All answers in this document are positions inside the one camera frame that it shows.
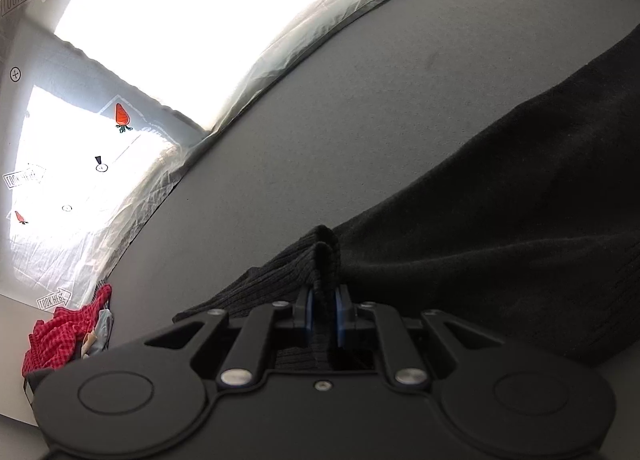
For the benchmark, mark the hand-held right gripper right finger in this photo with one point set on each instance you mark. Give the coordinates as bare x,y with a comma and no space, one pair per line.
342,317

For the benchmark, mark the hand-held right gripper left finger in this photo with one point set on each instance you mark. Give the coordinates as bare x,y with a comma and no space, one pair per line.
310,315

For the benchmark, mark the black knit sweater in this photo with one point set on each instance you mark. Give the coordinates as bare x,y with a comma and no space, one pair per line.
500,240

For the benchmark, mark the light blue printed garment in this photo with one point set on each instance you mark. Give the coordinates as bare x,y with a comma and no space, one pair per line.
102,330

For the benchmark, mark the red checked garment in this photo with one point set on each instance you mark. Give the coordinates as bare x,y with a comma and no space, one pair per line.
55,340

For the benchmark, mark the white printed plastic sheet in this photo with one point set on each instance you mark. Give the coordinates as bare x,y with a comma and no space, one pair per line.
175,15

